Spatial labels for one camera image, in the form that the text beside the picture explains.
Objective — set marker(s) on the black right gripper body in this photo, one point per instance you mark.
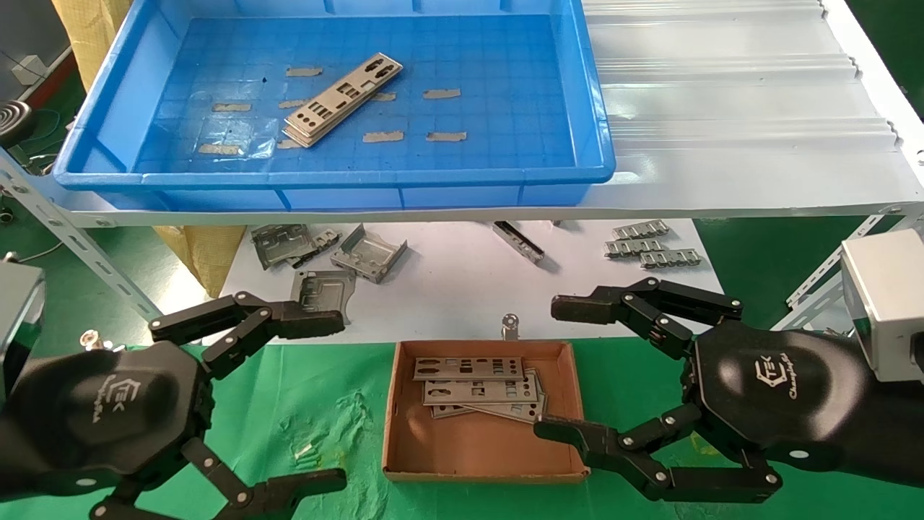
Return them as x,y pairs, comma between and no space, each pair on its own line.
779,390

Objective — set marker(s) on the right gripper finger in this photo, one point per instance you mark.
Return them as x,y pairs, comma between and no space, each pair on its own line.
592,305
577,437

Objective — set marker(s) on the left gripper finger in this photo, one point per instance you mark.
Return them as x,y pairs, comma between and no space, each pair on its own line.
303,321
289,491

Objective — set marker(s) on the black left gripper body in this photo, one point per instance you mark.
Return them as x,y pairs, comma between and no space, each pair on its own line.
108,412

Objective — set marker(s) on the shallow cardboard box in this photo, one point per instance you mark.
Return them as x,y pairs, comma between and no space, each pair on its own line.
476,448

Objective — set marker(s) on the blue plastic tray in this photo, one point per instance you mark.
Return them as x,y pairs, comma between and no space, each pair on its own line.
505,108

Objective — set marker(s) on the small white scraps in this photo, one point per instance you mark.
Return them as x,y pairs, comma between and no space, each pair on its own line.
303,451

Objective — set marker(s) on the wrinkled green table cloth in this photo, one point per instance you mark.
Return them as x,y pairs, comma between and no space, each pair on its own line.
310,390

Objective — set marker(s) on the silver toothed metal strip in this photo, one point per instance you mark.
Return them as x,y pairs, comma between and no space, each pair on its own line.
671,258
634,248
640,230

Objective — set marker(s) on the large silver binder clip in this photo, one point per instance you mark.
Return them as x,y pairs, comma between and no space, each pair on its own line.
92,338

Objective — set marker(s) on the small silver binder clip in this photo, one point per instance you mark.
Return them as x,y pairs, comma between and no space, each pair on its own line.
510,326

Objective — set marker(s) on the small stamped metal part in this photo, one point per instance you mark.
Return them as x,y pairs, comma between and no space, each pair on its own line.
325,238

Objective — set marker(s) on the yellow woven sack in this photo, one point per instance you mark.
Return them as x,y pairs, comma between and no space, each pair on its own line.
206,253

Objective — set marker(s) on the white perforated shelf leg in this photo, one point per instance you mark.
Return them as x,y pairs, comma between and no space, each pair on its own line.
823,278
72,238

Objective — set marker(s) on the white base board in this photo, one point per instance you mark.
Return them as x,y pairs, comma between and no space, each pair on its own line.
447,289

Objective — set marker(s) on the clear plastic film patch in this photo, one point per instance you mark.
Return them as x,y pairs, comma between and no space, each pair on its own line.
245,133

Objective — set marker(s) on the white shelf board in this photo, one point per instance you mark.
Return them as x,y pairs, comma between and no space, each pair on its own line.
722,108

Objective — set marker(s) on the black round stool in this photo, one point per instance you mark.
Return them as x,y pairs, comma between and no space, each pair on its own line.
11,119

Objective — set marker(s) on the white power adapter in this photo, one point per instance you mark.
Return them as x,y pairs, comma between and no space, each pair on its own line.
29,68

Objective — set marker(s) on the flat stamped metal bracket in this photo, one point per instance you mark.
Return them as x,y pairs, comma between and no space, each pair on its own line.
325,285
278,245

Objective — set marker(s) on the folded metal box bracket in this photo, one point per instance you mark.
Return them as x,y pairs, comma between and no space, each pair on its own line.
368,254

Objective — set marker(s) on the dark narrow metal rail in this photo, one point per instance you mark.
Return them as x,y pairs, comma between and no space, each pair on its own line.
520,242

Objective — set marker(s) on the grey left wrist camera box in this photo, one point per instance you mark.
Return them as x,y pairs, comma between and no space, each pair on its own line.
18,310

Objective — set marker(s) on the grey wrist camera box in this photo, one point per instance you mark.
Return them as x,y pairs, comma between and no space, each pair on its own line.
888,303
18,310

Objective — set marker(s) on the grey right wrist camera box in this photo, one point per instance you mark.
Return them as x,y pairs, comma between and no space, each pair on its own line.
888,303

